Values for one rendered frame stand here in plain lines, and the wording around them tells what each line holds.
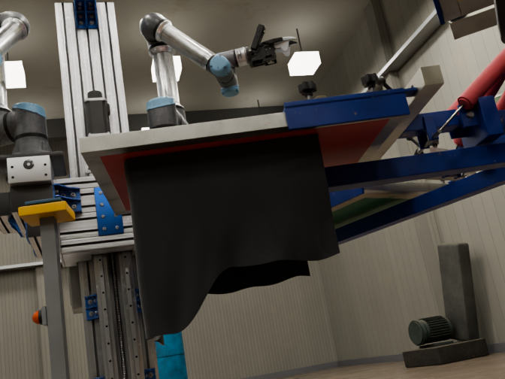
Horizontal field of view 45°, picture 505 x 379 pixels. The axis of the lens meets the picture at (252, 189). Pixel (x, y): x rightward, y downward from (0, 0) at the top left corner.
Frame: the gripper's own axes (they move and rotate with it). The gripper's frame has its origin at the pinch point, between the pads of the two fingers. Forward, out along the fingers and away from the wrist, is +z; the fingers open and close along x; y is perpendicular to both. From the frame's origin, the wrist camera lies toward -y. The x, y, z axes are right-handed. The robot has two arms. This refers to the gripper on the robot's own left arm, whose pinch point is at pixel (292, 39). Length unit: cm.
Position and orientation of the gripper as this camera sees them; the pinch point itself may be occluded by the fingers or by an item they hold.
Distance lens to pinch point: 260.0
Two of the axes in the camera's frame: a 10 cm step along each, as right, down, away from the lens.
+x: -1.5, -1.1, -9.8
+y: 1.9, 9.7, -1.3
